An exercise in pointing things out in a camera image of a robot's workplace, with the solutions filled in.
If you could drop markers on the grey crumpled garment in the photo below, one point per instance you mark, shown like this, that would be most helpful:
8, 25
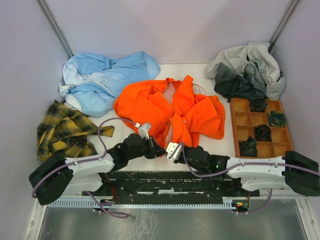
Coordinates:
253, 62

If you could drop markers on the yellow black plaid shirt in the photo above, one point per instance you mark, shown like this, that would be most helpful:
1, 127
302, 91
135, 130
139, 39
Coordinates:
64, 130

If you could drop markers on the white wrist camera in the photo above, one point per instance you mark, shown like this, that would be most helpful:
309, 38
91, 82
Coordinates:
143, 130
169, 150

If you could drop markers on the left aluminium corner rail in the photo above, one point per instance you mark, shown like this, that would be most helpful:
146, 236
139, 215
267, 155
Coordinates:
44, 7

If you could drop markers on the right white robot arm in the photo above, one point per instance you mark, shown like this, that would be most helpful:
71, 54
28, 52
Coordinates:
291, 171

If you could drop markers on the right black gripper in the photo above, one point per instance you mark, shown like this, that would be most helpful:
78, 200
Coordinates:
178, 160

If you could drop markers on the right aluminium corner rail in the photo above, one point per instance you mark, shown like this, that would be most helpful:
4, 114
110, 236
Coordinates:
284, 21

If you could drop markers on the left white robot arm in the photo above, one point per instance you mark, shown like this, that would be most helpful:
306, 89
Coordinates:
60, 175

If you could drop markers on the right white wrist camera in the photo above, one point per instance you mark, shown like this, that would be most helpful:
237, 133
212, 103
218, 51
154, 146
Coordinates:
169, 150

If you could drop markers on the white slotted cable duct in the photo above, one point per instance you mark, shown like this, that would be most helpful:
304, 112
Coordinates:
162, 201

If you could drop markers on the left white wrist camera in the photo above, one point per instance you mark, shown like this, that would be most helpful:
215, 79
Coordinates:
143, 130

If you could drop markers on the orange jacket pink lining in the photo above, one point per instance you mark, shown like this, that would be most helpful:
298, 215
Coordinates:
175, 112

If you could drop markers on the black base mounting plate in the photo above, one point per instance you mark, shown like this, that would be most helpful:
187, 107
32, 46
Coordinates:
138, 183

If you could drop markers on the dark rolled sock front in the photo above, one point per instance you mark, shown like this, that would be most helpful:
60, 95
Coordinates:
248, 148

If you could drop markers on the wooden compartment tray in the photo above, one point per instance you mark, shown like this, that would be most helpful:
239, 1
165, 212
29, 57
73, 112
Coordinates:
244, 122

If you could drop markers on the light blue garment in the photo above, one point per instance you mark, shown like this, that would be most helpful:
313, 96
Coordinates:
93, 82

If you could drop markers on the aluminium corner rail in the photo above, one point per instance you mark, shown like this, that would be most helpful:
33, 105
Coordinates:
284, 21
44, 7

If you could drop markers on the black rolled sock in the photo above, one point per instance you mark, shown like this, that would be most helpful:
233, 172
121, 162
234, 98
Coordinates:
262, 133
258, 105

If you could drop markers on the black rolled sock centre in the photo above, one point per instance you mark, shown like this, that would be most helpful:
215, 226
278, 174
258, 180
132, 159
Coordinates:
262, 133

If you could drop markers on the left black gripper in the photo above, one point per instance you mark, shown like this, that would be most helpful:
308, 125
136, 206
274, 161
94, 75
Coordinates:
155, 150

